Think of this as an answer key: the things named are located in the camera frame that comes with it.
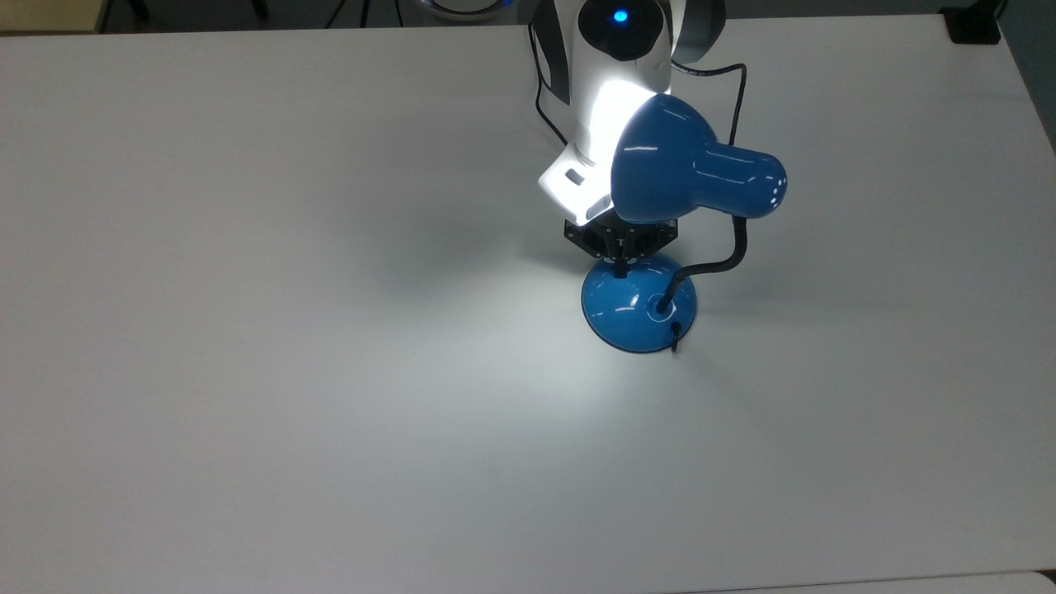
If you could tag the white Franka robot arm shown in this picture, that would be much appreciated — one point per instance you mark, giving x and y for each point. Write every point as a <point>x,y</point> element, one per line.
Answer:
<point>610,74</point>

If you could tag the dark stand leg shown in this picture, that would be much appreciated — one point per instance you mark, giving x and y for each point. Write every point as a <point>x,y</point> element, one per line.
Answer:
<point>259,7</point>
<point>139,8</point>

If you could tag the blue gooseneck desk lamp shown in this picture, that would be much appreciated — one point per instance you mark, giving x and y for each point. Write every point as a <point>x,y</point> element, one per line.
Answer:
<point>660,165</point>

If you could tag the beige cabinet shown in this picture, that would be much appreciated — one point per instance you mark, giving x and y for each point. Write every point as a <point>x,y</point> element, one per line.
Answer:
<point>49,15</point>

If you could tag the black table clamp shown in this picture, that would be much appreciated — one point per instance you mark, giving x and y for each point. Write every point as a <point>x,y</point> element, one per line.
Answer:
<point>973,25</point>

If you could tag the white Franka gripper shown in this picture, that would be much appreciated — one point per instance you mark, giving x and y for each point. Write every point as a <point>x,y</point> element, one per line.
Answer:
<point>573,181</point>

